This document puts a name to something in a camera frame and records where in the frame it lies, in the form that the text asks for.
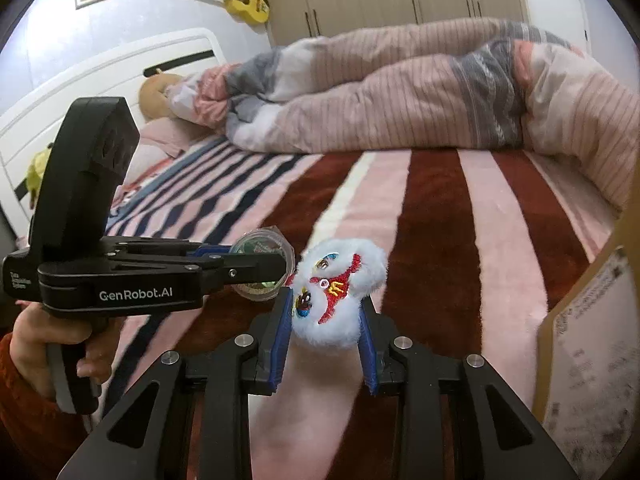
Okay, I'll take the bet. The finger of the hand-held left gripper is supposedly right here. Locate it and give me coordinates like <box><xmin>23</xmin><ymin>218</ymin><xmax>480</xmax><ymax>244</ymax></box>
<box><xmin>106</xmin><ymin>237</ymin><xmax>241</xmax><ymax>262</ymax></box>
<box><xmin>187</xmin><ymin>251</ymin><xmax>297</xmax><ymax>293</ymax></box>

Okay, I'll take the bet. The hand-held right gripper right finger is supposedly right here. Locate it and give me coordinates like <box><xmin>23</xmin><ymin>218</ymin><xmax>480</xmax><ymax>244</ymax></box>
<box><xmin>356</xmin><ymin>305</ymin><xmax>581</xmax><ymax>480</ymax></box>

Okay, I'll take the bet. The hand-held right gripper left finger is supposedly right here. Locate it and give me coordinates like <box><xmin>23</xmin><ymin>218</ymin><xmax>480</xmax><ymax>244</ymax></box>
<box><xmin>55</xmin><ymin>287</ymin><xmax>296</xmax><ymax>480</ymax></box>

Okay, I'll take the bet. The round clear plastic container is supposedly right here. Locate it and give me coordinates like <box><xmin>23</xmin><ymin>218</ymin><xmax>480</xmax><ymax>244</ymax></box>
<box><xmin>231</xmin><ymin>227</ymin><xmax>296</xmax><ymax>302</ymax></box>

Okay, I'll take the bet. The white lion plush toy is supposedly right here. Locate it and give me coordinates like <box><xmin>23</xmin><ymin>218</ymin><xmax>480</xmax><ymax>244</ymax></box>
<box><xmin>289</xmin><ymin>238</ymin><xmax>390</xmax><ymax>350</ymax></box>

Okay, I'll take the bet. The brown cardboard box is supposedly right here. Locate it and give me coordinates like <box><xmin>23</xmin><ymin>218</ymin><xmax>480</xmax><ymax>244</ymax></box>
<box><xmin>532</xmin><ymin>200</ymin><xmax>640</xmax><ymax>480</ymax></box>

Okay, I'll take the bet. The person's left forearm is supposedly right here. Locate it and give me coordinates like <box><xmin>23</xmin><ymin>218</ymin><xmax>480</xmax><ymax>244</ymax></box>
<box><xmin>0</xmin><ymin>332</ymin><xmax>96</xmax><ymax>480</ymax></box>

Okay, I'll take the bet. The person's left hand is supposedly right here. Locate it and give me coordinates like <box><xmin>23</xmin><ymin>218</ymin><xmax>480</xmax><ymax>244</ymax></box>
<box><xmin>10</xmin><ymin>304</ymin><xmax>113</xmax><ymax>400</ymax></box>

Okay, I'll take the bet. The green plush toy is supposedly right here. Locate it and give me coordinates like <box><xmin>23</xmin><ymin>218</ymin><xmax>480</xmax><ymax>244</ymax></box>
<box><xmin>25</xmin><ymin>144</ymin><xmax>53</xmax><ymax>201</ymax></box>

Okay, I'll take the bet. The white bed headboard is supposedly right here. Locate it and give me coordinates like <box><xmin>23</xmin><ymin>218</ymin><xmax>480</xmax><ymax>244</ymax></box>
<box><xmin>0</xmin><ymin>27</ymin><xmax>231</xmax><ymax>233</ymax></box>

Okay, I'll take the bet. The brown plush cushion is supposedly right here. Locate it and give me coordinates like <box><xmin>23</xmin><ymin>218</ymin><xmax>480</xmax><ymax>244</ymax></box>
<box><xmin>138</xmin><ymin>67</ymin><xmax>186</xmax><ymax>121</ymax></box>

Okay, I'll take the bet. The striped plush blanket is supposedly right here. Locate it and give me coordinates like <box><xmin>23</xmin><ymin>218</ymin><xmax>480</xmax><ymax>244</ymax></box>
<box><xmin>100</xmin><ymin>135</ymin><xmax>621</xmax><ymax>480</ymax></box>

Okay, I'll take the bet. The pink grey striped duvet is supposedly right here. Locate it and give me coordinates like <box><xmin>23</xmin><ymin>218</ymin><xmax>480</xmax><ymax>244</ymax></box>
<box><xmin>167</xmin><ymin>16</ymin><xmax>640</xmax><ymax>211</ymax></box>

